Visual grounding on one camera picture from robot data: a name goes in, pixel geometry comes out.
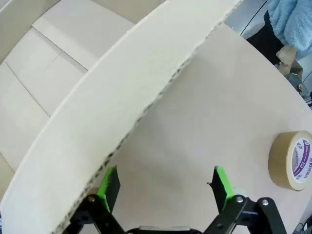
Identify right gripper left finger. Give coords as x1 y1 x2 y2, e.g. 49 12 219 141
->
70 165 128 234

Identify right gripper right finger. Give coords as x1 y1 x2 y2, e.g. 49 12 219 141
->
202 166 289 234

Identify brown packing tape roll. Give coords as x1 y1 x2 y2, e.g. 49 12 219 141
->
268 130 312 192

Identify brown cardboard box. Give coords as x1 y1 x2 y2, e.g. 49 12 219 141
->
0 0 242 234

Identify person's left forearm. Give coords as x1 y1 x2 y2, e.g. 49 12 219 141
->
282 14 312 59

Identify person's left hand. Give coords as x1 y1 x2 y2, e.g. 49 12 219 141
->
275 44 299 65

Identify person in light blue fleece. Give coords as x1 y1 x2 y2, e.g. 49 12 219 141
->
246 0 312 65

